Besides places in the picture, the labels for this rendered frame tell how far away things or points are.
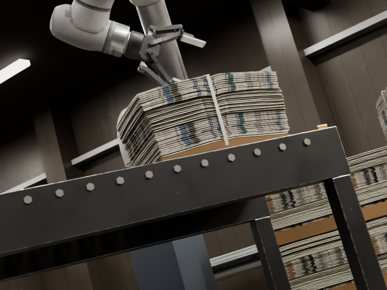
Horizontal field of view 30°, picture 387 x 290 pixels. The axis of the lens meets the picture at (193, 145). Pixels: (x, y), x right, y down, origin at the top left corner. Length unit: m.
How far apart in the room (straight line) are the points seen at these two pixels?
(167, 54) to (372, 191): 0.86
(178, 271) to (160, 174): 1.04
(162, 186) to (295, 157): 0.33
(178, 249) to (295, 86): 4.13
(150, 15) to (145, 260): 0.87
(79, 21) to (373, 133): 4.85
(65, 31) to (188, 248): 1.02
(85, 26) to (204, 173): 0.58
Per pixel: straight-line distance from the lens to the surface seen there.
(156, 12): 2.54
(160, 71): 1.99
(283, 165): 1.66
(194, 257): 2.65
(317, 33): 6.87
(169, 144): 1.80
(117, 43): 1.97
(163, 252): 2.60
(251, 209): 2.16
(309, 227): 2.49
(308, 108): 6.48
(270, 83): 1.94
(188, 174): 1.58
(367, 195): 2.53
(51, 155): 8.36
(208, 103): 1.86
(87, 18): 1.95
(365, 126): 6.58
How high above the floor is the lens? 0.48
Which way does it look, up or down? 12 degrees up
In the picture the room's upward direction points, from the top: 16 degrees counter-clockwise
